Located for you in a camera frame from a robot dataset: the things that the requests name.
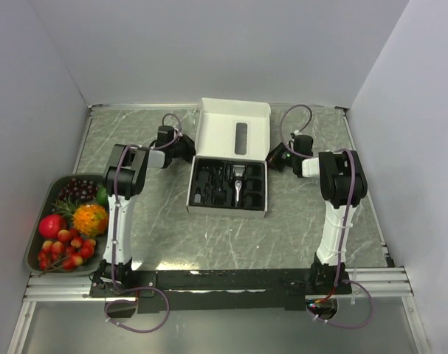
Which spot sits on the small red orange fruits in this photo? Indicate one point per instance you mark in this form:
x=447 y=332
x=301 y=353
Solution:
x=67 y=252

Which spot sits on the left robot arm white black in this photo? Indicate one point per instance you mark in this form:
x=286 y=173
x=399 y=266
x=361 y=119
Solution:
x=124 y=179

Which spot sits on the white cardboard clipper box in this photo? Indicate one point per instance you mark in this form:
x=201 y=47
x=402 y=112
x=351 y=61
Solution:
x=235 y=130

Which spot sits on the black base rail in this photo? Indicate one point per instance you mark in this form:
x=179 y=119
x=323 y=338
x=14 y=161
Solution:
x=156 y=291

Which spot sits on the orange pineapple toy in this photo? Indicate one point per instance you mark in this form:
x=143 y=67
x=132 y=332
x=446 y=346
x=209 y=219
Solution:
x=89 y=219

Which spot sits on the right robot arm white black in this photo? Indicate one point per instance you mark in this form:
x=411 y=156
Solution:
x=343 y=185

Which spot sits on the left aluminium extrusion rail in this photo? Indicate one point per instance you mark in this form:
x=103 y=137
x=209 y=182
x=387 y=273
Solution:
x=52 y=288

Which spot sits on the dark red grape bunch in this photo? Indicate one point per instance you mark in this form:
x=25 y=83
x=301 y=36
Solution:
x=78 y=190

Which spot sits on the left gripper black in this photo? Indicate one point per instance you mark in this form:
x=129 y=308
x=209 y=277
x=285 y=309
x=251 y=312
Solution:
x=191 y=148

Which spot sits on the grey fruit tray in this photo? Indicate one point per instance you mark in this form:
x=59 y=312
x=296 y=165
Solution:
x=47 y=209

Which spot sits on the aluminium extrusion rail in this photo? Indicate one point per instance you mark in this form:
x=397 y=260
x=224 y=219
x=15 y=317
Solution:
x=52 y=288
x=383 y=282

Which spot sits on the black plastic insert tray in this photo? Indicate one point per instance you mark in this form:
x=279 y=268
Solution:
x=211 y=185

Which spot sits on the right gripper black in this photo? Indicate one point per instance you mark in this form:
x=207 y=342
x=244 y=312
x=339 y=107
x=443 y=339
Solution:
x=272 y=159

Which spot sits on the silver black hair clipper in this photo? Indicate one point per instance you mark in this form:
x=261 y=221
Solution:
x=238 y=174

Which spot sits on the red apple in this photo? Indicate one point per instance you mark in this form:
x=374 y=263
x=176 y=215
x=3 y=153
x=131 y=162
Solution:
x=50 y=226

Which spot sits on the green avocado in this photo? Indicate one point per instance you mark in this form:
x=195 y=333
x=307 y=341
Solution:
x=102 y=196

